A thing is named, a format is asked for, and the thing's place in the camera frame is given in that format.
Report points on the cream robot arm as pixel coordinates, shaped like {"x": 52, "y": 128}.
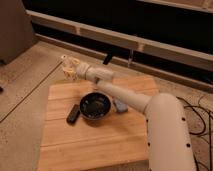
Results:
{"x": 169, "y": 141}

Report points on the wooden shelf rail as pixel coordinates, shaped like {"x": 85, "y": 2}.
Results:
{"x": 154, "y": 48}

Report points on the wooden cutting board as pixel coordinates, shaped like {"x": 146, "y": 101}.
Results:
{"x": 117, "y": 142}

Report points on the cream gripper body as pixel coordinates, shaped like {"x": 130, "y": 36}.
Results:
{"x": 69, "y": 65}

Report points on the black metal bowl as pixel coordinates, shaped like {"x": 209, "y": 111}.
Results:
{"x": 95, "y": 106}

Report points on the blue sponge block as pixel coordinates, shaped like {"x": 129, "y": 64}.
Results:
{"x": 120, "y": 106}

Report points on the small dark bottle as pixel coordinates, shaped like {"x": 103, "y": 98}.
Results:
{"x": 73, "y": 114}

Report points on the grey cabinet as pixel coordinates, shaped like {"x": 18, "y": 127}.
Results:
{"x": 16, "y": 31}

